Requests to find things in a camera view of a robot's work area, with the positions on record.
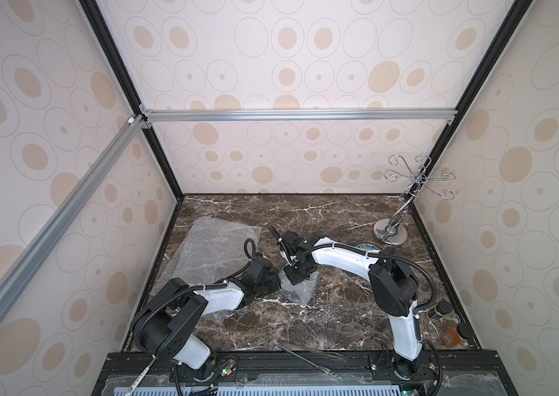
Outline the teal patterned dinner plate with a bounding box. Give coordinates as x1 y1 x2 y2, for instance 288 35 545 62
356 243 384 253

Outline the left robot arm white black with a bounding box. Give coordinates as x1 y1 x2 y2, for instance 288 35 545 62
131 253 280 371

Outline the chrome mug tree stand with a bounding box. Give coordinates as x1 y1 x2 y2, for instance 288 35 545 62
373 154 456 247

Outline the horizontal aluminium rail back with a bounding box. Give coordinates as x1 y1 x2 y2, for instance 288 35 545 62
144 107 457 122

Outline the amber jar black lid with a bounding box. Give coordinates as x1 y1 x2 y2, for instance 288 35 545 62
440 323 475 348

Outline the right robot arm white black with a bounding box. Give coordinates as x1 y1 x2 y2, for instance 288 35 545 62
269 226 437 362

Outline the bubble wrap around orange plate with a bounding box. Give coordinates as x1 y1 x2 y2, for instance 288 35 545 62
150 217 261 297

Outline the diagonal aluminium rail left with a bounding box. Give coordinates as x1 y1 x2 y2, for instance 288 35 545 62
0 114 147 323

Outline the spice bottle black label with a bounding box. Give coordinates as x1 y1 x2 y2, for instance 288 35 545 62
427 300 452 320

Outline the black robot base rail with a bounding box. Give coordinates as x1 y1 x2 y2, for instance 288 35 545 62
93 349 517 395

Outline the silver fork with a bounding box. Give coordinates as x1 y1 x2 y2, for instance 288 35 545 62
124 356 157 396

